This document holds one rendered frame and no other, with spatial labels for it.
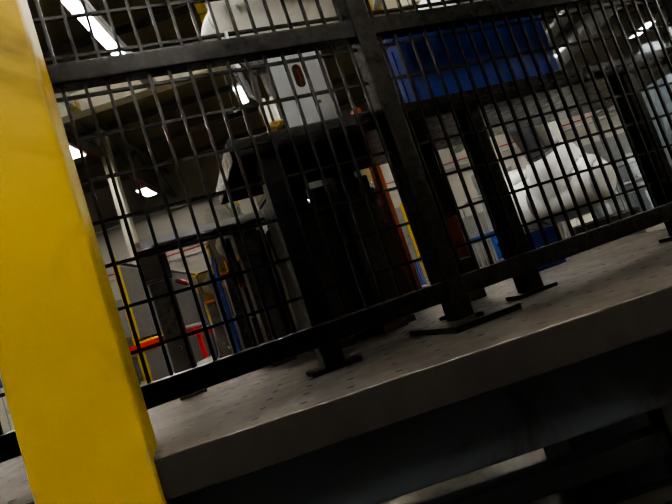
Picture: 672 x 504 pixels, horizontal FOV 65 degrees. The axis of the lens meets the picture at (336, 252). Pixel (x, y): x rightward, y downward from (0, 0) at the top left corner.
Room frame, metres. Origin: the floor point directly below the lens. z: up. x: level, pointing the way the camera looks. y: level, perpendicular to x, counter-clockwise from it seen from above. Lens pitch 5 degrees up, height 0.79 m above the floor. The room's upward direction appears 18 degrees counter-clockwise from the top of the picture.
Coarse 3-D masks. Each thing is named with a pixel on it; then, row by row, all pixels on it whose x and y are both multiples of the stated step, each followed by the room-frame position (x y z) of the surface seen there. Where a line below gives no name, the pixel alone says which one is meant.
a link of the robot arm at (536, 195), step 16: (432, 0) 1.34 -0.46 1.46; (480, 0) 1.31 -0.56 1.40; (528, 128) 1.43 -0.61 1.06; (544, 128) 1.43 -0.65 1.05; (528, 144) 1.45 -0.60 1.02; (544, 144) 1.43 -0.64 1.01; (528, 160) 1.49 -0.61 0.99; (576, 160) 1.42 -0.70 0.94; (592, 160) 1.40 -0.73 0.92; (528, 176) 1.50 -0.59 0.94; (544, 176) 1.45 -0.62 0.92; (560, 176) 1.42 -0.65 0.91; (576, 176) 1.40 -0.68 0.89; (608, 176) 1.41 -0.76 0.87; (560, 192) 1.44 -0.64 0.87; (576, 192) 1.41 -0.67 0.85; (592, 192) 1.39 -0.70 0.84; (608, 192) 1.40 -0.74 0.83; (544, 208) 1.51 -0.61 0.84; (560, 208) 1.47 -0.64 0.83
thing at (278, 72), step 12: (276, 60) 1.00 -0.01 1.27; (312, 60) 1.02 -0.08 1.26; (276, 72) 0.99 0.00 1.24; (312, 72) 1.02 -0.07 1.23; (276, 84) 0.99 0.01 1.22; (288, 84) 1.00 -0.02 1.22; (312, 84) 1.02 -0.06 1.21; (324, 84) 1.02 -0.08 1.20; (288, 96) 1.00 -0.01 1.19; (324, 96) 1.02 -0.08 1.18; (288, 108) 0.99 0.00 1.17; (312, 108) 1.01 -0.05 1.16; (324, 108) 1.02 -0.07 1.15; (288, 120) 0.99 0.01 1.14; (300, 120) 1.00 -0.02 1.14; (312, 120) 1.01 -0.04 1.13
